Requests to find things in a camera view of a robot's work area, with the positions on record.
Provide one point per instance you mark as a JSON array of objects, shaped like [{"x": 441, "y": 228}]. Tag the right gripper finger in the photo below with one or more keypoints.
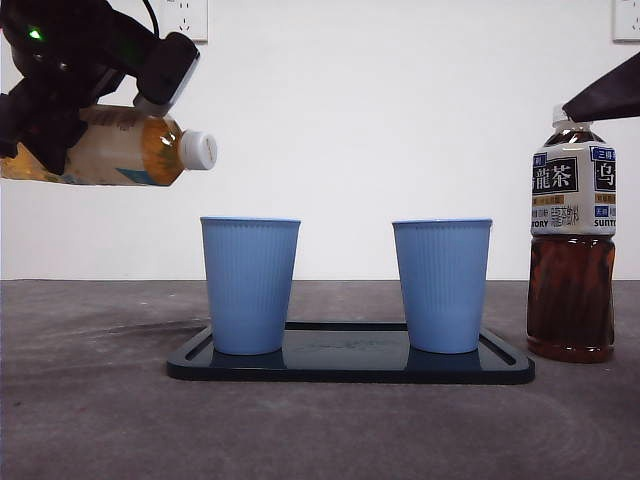
[{"x": 615, "y": 97}]

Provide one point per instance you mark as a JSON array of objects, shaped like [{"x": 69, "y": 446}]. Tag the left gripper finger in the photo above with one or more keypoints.
[{"x": 50, "y": 140}]

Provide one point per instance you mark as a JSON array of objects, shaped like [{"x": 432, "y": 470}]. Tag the clear bottle with yellow tea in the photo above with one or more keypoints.
[{"x": 125, "y": 150}]

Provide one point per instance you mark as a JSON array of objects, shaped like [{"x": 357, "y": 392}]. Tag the dark oolong tea bottle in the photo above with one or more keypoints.
[{"x": 570, "y": 300}]

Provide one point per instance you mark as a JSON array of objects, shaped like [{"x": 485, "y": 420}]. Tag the blue ribbed cup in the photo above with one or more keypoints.
[
  {"x": 250, "y": 285},
  {"x": 442, "y": 285}
]

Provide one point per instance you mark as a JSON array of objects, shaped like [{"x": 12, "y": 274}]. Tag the dark blue tray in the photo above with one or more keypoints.
[{"x": 345, "y": 362}]

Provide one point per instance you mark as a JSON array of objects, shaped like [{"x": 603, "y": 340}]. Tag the white wall socket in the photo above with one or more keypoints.
[
  {"x": 627, "y": 20},
  {"x": 192, "y": 15}
]

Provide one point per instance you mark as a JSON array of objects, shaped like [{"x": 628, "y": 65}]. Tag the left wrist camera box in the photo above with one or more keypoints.
[{"x": 167, "y": 70}]

